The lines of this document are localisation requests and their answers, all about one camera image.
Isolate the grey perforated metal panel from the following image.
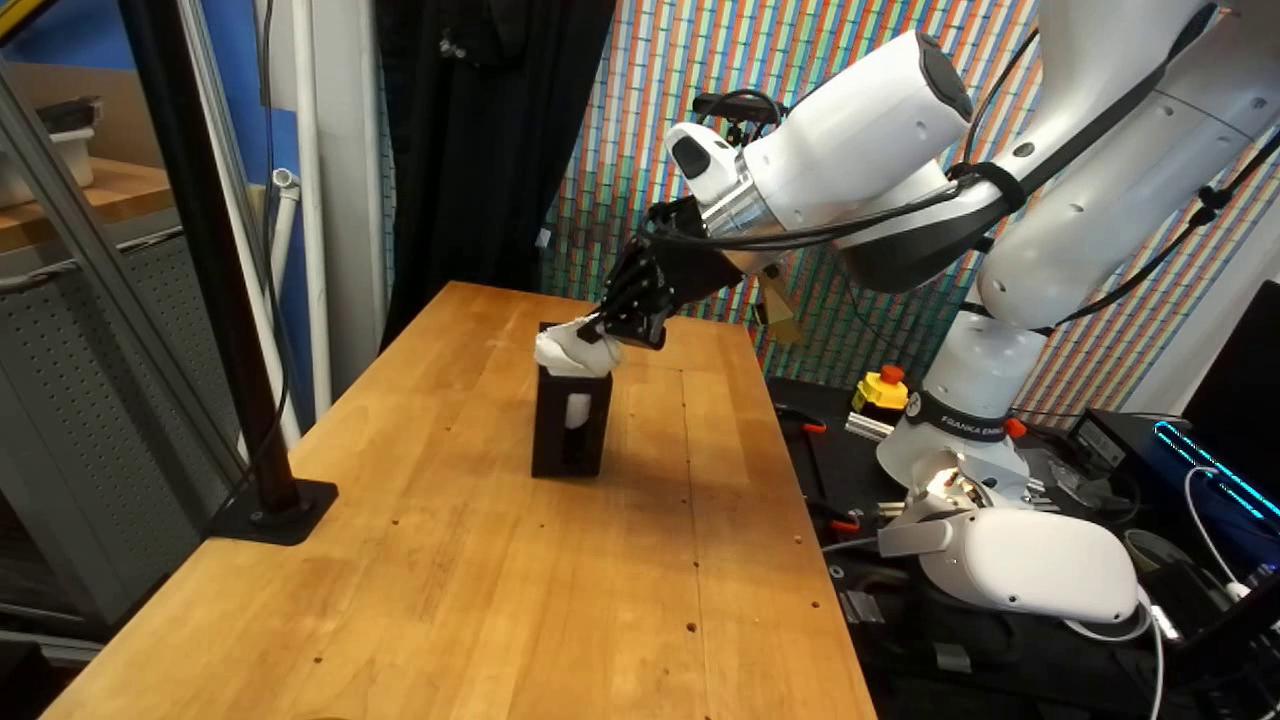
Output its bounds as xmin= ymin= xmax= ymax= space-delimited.
xmin=0 ymin=225 xmax=249 ymax=633

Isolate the wooden shelf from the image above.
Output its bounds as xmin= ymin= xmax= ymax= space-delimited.
xmin=0 ymin=150 xmax=176 ymax=258

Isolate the black perforated box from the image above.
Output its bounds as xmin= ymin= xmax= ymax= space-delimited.
xmin=530 ymin=321 xmax=622 ymax=484

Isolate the black pole stand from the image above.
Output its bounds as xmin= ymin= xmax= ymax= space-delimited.
xmin=113 ymin=0 xmax=340 ymax=548

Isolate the colourful patterned backdrop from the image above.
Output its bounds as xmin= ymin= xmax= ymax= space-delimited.
xmin=536 ymin=0 xmax=1280 ymax=433

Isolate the white VR headset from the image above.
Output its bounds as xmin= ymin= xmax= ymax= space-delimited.
xmin=873 ymin=502 xmax=1153 ymax=633

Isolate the blue crate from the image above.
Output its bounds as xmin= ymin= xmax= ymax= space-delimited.
xmin=1149 ymin=413 xmax=1280 ymax=578

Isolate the black curtain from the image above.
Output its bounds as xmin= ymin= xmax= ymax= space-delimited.
xmin=371 ymin=0 xmax=622 ymax=350

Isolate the white cable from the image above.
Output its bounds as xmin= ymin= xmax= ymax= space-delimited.
xmin=1175 ymin=464 xmax=1259 ymax=606

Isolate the teal white small device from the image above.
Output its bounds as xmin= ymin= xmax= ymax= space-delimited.
xmin=916 ymin=453 xmax=999 ymax=524

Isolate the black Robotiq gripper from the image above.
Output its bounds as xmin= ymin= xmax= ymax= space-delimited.
xmin=588 ymin=197 xmax=745 ymax=357

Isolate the yellow red emergency stop button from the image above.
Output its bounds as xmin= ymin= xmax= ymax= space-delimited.
xmin=850 ymin=360 xmax=916 ymax=429

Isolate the olive wrist camera block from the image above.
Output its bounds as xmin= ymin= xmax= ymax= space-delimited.
xmin=748 ymin=254 xmax=813 ymax=350

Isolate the white cloth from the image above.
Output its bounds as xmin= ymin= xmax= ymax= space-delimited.
xmin=534 ymin=310 xmax=627 ymax=433

